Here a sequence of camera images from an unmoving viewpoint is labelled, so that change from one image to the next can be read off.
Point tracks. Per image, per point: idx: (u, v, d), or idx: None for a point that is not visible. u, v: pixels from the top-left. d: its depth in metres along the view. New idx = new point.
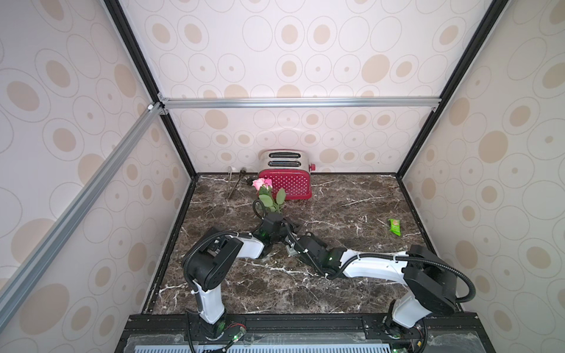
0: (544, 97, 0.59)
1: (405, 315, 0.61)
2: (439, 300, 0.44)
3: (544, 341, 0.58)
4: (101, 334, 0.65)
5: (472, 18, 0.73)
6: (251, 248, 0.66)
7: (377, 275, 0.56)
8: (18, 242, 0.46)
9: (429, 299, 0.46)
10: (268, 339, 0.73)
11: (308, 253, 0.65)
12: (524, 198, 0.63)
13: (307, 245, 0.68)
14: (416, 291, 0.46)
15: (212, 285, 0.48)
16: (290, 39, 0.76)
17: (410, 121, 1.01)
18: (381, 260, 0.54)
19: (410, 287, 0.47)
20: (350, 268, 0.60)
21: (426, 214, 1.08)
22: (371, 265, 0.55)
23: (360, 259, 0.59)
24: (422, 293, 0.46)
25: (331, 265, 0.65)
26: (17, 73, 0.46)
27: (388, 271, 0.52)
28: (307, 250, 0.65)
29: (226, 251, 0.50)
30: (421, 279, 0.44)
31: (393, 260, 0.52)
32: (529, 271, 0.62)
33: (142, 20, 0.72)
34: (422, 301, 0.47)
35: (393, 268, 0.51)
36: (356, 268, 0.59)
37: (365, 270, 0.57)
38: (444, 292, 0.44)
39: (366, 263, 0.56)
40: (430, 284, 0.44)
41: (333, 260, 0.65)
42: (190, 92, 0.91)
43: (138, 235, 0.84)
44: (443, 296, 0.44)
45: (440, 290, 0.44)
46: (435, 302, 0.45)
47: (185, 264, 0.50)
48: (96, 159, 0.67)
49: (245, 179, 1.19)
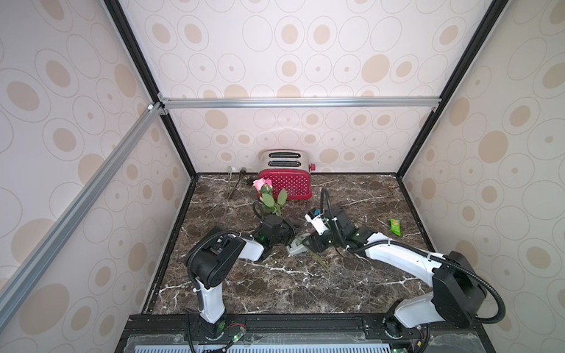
0: (544, 97, 0.59)
1: (409, 315, 0.62)
2: (460, 310, 0.43)
3: (544, 341, 0.58)
4: (101, 334, 0.65)
5: (472, 19, 0.73)
6: (251, 251, 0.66)
7: (402, 266, 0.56)
8: (18, 242, 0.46)
9: (448, 306, 0.45)
10: (268, 339, 0.73)
11: (336, 222, 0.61)
12: (524, 198, 0.63)
13: (336, 214, 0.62)
14: (439, 294, 0.46)
15: (214, 283, 0.49)
16: (290, 39, 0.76)
17: (410, 121, 1.01)
18: (413, 254, 0.52)
19: (433, 288, 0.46)
20: (377, 250, 0.60)
21: (426, 214, 1.08)
22: (399, 254, 0.54)
23: (391, 245, 0.57)
24: (445, 298, 0.45)
25: (356, 238, 0.66)
26: (17, 73, 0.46)
27: (416, 265, 0.51)
28: (335, 219, 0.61)
29: (229, 250, 0.51)
30: (449, 286, 0.43)
31: (427, 257, 0.50)
32: (529, 271, 0.62)
33: (142, 20, 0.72)
34: (439, 305, 0.47)
35: (422, 264, 0.49)
36: (382, 252, 0.59)
37: (391, 257, 0.58)
38: (467, 306, 0.43)
39: (394, 252, 0.56)
40: (457, 293, 0.43)
41: (360, 235, 0.64)
42: (190, 91, 0.91)
43: (138, 235, 0.84)
44: (465, 308, 0.43)
45: (464, 301, 0.43)
46: (453, 310, 0.44)
47: (190, 259, 0.51)
48: (96, 159, 0.67)
49: (245, 179, 1.19)
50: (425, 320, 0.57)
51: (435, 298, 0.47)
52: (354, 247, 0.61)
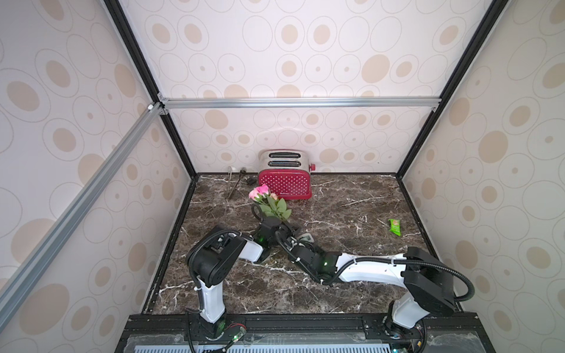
0: (544, 97, 0.59)
1: (406, 317, 0.60)
2: (439, 301, 0.44)
3: (544, 341, 0.58)
4: (101, 334, 0.65)
5: (472, 18, 0.73)
6: (251, 251, 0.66)
7: (377, 279, 0.54)
8: (17, 243, 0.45)
9: (428, 301, 0.46)
10: (268, 339, 0.73)
11: (301, 261, 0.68)
12: (524, 198, 0.63)
13: (299, 254, 0.67)
14: (416, 294, 0.46)
15: (215, 282, 0.49)
16: (290, 40, 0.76)
17: (411, 121, 1.01)
18: (379, 265, 0.53)
19: (410, 290, 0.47)
20: (346, 273, 0.59)
21: (426, 214, 1.08)
22: (370, 268, 0.54)
23: (357, 265, 0.57)
24: (421, 296, 0.45)
25: (325, 271, 0.64)
26: (16, 72, 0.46)
27: (386, 274, 0.51)
28: (299, 258, 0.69)
29: (230, 249, 0.52)
30: (421, 283, 0.44)
31: (391, 264, 0.51)
32: (529, 271, 0.62)
33: (142, 19, 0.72)
34: (422, 304, 0.47)
35: (391, 271, 0.50)
36: (348, 273, 0.59)
37: (363, 274, 0.56)
38: (443, 292, 0.44)
39: (358, 268, 0.56)
40: (430, 287, 0.44)
41: (329, 265, 0.63)
42: (189, 91, 0.91)
43: (138, 235, 0.84)
44: (441, 298, 0.44)
45: (440, 292, 0.44)
46: (434, 304, 0.45)
47: (191, 259, 0.51)
48: (96, 160, 0.67)
49: (245, 179, 1.19)
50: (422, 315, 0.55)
51: (413, 296, 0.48)
52: (327, 279, 0.63)
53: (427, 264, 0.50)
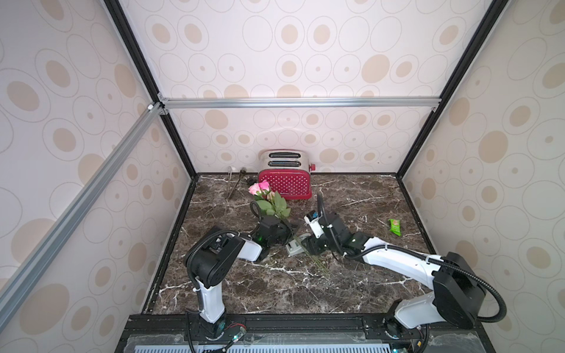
0: (544, 97, 0.59)
1: (409, 315, 0.61)
2: (462, 311, 0.43)
3: (544, 341, 0.58)
4: (101, 334, 0.65)
5: (472, 19, 0.73)
6: (250, 250, 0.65)
7: (401, 270, 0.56)
8: (18, 243, 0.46)
9: (449, 307, 0.45)
10: (268, 339, 0.73)
11: (332, 229, 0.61)
12: (524, 198, 0.63)
13: (332, 221, 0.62)
14: (440, 297, 0.45)
15: (214, 282, 0.49)
16: (290, 40, 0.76)
17: (411, 121, 1.01)
18: (410, 257, 0.52)
19: (434, 292, 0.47)
20: (373, 255, 0.60)
21: (426, 214, 1.08)
22: (397, 258, 0.54)
23: (388, 249, 0.57)
24: (446, 300, 0.45)
25: (352, 245, 0.65)
26: (16, 73, 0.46)
27: (413, 268, 0.51)
28: (331, 226, 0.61)
29: (229, 250, 0.51)
30: (451, 288, 0.42)
31: (425, 261, 0.49)
32: (529, 271, 0.62)
33: (142, 20, 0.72)
34: (441, 308, 0.47)
35: (421, 267, 0.49)
36: (374, 256, 0.60)
37: (388, 262, 0.57)
38: (468, 305, 0.43)
39: (388, 255, 0.56)
40: (459, 296, 0.43)
41: (357, 243, 0.63)
42: (189, 91, 0.91)
43: (137, 235, 0.84)
44: (466, 309, 0.42)
45: (466, 304, 0.43)
46: (455, 312, 0.44)
47: (189, 259, 0.51)
48: (96, 160, 0.67)
49: (245, 179, 1.19)
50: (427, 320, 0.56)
51: (436, 298, 0.54)
52: (351, 254, 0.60)
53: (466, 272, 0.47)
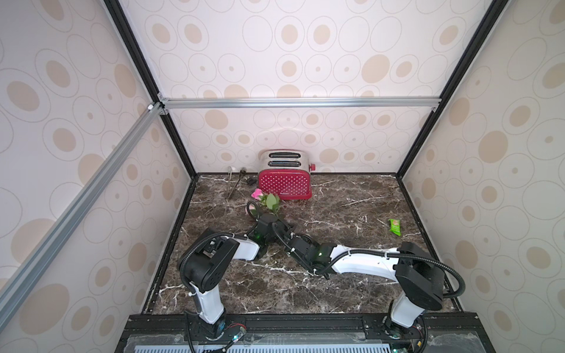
0: (545, 97, 0.58)
1: (404, 315, 0.61)
2: (428, 296, 0.45)
3: (544, 341, 0.58)
4: (101, 334, 0.65)
5: (472, 18, 0.73)
6: (246, 251, 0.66)
7: (368, 271, 0.56)
8: (17, 243, 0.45)
9: (418, 296, 0.47)
10: (268, 339, 0.73)
11: (296, 252, 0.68)
12: (525, 198, 0.63)
13: (293, 245, 0.69)
14: (406, 287, 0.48)
15: (209, 287, 0.48)
16: (290, 40, 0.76)
17: (411, 121, 1.01)
18: (372, 257, 0.54)
19: (399, 283, 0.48)
20: (340, 263, 0.60)
21: (426, 214, 1.08)
22: (360, 260, 0.55)
23: (352, 255, 0.58)
24: (412, 290, 0.47)
25: (317, 260, 0.67)
26: (16, 72, 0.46)
27: (380, 268, 0.52)
28: (294, 250, 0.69)
29: (223, 253, 0.50)
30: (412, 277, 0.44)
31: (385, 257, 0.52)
32: (529, 270, 0.62)
33: (142, 20, 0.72)
34: (412, 298, 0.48)
35: (384, 264, 0.51)
36: (340, 262, 0.60)
37: (357, 266, 0.57)
38: (432, 288, 0.45)
39: (352, 260, 0.57)
40: (421, 282, 0.45)
41: (323, 256, 0.63)
42: (190, 91, 0.91)
43: (137, 235, 0.84)
44: (431, 292, 0.44)
45: (430, 287, 0.45)
46: (424, 298, 0.46)
47: (182, 265, 0.49)
48: (96, 159, 0.67)
49: (245, 179, 1.19)
50: (417, 312, 0.56)
51: (404, 290, 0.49)
52: (320, 268, 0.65)
53: (419, 257, 0.51)
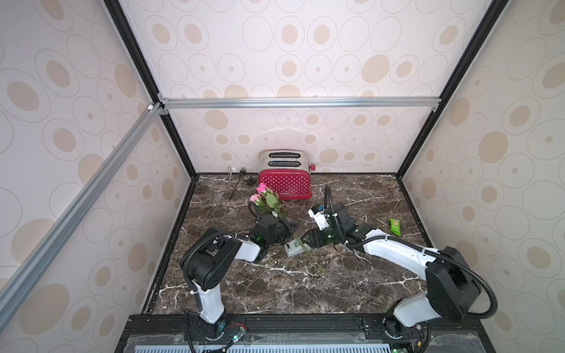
0: (544, 97, 0.59)
1: (407, 314, 0.62)
2: (452, 302, 0.44)
3: (544, 341, 0.58)
4: (100, 334, 0.65)
5: (472, 19, 0.73)
6: (247, 251, 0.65)
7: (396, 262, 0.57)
8: (17, 243, 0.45)
9: (441, 298, 0.46)
10: (268, 339, 0.73)
11: (337, 218, 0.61)
12: (525, 198, 0.63)
13: (338, 209, 0.71)
14: (432, 286, 0.47)
15: (211, 285, 0.48)
16: (290, 40, 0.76)
17: (411, 121, 1.01)
18: (407, 248, 0.53)
19: (427, 281, 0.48)
20: (373, 244, 0.62)
21: (426, 214, 1.08)
22: (395, 248, 0.56)
23: (387, 240, 0.59)
24: (438, 290, 0.46)
25: (354, 234, 0.68)
26: (16, 72, 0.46)
27: (412, 260, 0.52)
28: (337, 215, 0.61)
29: (225, 251, 0.51)
30: (443, 279, 0.44)
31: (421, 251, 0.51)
32: (529, 270, 0.62)
33: (142, 20, 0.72)
34: (433, 299, 0.48)
35: (418, 258, 0.50)
36: (374, 245, 0.62)
37: (388, 253, 0.59)
38: (459, 298, 0.44)
39: (387, 243, 0.58)
40: (450, 287, 0.44)
41: (360, 231, 0.66)
42: (190, 91, 0.91)
43: (137, 235, 0.84)
44: (456, 301, 0.43)
45: (457, 296, 0.44)
46: (446, 304, 0.45)
47: (186, 262, 0.50)
48: (96, 160, 0.67)
49: (245, 179, 1.19)
50: (426, 318, 0.56)
51: (429, 290, 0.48)
52: (352, 243, 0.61)
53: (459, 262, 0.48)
